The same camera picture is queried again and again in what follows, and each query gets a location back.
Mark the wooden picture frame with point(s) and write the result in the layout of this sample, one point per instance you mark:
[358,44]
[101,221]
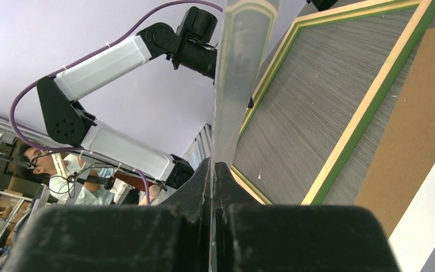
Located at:
[325,98]

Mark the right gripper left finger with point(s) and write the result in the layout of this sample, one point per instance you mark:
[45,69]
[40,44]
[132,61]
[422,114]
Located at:
[171,236]

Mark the brown backing board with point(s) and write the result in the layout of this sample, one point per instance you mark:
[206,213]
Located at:
[406,151]

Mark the photo with white borders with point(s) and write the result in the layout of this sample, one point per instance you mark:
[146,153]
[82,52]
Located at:
[413,239]

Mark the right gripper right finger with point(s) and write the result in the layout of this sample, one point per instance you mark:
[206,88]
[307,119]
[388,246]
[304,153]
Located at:
[256,237]

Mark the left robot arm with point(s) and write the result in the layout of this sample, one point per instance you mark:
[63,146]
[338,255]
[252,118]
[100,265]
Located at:
[128,102]

